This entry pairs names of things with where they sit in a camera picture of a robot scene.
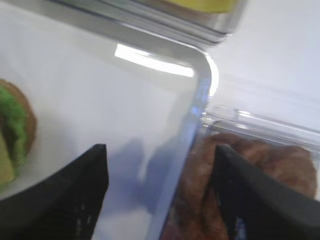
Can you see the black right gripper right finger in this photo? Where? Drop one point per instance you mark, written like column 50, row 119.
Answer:
column 254, row 206

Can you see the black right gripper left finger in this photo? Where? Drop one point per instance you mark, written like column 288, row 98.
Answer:
column 64, row 206

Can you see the green lettuce under patty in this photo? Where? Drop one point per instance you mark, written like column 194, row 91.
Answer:
column 13, row 119

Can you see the yellow cheese slice stack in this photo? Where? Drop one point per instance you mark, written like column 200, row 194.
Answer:
column 207, row 5

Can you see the clear lettuce and cheese box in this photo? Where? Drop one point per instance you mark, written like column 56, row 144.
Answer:
column 170, row 19

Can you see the brown patty front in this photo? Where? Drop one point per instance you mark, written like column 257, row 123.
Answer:
column 289, row 164

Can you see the brown patty middle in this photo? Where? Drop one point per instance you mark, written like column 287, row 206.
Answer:
column 195, row 210

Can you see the clear patty and tomato box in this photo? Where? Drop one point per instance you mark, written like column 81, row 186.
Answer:
column 247, row 126

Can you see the white serving tray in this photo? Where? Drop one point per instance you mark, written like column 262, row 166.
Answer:
column 91, row 80

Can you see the brown patty on burger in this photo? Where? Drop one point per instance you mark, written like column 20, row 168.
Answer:
column 31, row 121

